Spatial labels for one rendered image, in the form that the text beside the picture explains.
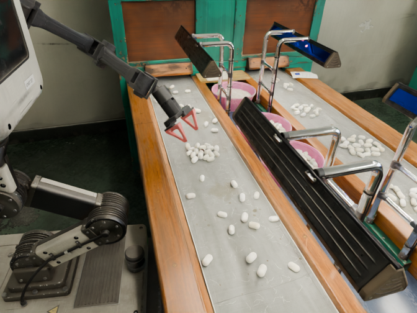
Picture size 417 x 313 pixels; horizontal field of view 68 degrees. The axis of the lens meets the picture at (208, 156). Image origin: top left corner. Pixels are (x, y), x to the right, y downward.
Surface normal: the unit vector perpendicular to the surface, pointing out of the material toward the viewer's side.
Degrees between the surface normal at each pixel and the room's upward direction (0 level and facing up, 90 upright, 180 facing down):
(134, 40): 90
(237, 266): 0
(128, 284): 2
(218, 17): 90
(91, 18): 90
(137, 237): 0
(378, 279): 58
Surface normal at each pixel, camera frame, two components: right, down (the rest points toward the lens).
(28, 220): 0.02, -0.82
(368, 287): -0.81, -0.32
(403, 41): 0.29, 0.54
